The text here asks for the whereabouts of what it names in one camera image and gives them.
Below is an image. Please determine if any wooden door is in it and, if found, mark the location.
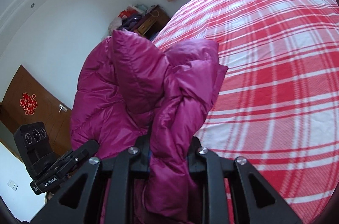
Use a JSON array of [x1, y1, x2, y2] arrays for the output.
[[1, 65, 72, 155]]

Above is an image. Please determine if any white wall switch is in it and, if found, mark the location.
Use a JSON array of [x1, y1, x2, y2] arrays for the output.
[[7, 180, 18, 191]]

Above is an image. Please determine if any red plaid bed sheet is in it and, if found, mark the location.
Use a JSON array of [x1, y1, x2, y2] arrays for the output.
[[151, 0, 338, 223]]

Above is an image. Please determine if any magenta puffer jacket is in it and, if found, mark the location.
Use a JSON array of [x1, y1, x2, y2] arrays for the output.
[[70, 31, 227, 223]]

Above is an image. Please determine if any clutter pile on desk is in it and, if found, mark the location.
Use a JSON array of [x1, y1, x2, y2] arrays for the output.
[[107, 4, 160, 36]]

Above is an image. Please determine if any metal door handle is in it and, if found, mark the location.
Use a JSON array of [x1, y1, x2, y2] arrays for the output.
[[59, 103, 68, 113]]

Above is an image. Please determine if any wooden desk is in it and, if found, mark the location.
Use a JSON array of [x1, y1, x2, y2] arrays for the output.
[[132, 5, 171, 41]]

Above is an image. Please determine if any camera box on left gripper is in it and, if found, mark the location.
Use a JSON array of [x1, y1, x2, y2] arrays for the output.
[[14, 122, 57, 180]]

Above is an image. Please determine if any red double happiness sticker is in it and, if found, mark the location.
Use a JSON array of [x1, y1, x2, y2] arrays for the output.
[[19, 93, 38, 115]]

